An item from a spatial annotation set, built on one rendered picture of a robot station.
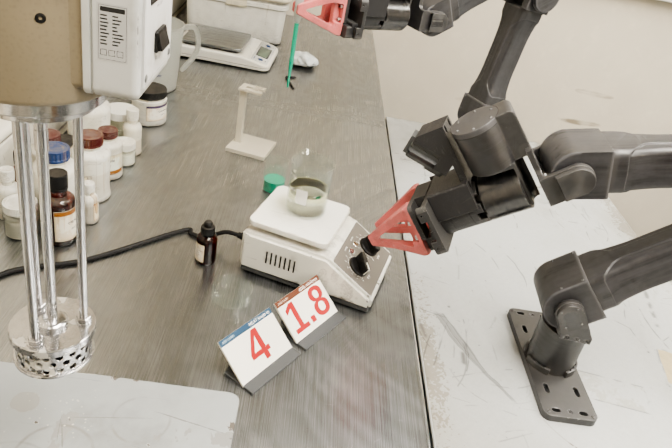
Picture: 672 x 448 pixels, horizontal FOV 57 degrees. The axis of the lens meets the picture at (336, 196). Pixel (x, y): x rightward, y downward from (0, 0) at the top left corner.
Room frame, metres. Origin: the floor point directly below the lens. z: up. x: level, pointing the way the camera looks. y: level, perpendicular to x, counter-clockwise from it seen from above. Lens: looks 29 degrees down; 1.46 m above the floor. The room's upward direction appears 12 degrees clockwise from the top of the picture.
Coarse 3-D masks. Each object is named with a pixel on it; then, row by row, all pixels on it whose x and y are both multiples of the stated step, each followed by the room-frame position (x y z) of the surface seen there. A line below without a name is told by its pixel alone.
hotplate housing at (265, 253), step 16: (352, 224) 0.80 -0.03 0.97; (256, 240) 0.72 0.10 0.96; (272, 240) 0.72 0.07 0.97; (288, 240) 0.72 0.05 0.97; (336, 240) 0.75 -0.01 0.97; (240, 256) 0.73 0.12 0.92; (256, 256) 0.72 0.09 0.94; (272, 256) 0.71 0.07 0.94; (288, 256) 0.71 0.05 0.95; (304, 256) 0.70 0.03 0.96; (320, 256) 0.70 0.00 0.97; (256, 272) 0.72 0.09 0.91; (272, 272) 0.71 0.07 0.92; (288, 272) 0.71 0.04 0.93; (304, 272) 0.70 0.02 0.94; (320, 272) 0.70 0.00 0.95; (336, 272) 0.69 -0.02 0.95; (384, 272) 0.76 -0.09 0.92; (336, 288) 0.69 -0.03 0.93; (352, 288) 0.69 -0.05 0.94; (352, 304) 0.69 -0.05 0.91; (368, 304) 0.69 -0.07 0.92
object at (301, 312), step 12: (312, 288) 0.67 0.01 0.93; (300, 300) 0.65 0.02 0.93; (312, 300) 0.66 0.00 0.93; (324, 300) 0.67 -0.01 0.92; (288, 312) 0.62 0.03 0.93; (300, 312) 0.63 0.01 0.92; (312, 312) 0.65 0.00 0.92; (324, 312) 0.66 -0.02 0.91; (300, 324) 0.62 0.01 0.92; (312, 324) 0.63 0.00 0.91
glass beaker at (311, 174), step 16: (304, 160) 0.81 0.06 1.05; (320, 160) 0.81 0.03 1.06; (304, 176) 0.75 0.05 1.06; (320, 176) 0.76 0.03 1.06; (288, 192) 0.77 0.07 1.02; (304, 192) 0.75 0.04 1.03; (320, 192) 0.76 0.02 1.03; (288, 208) 0.76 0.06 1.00; (304, 208) 0.75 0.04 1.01; (320, 208) 0.76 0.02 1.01
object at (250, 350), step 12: (264, 324) 0.59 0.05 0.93; (276, 324) 0.60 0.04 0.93; (240, 336) 0.55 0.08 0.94; (252, 336) 0.56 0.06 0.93; (264, 336) 0.57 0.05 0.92; (276, 336) 0.58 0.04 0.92; (228, 348) 0.53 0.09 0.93; (240, 348) 0.54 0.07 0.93; (252, 348) 0.55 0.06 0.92; (264, 348) 0.56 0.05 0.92; (276, 348) 0.57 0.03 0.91; (240, 360) 0.53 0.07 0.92; (252, 360) 0.54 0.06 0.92; (264, 360) 0.55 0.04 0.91; (240, 372) 0.52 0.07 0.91
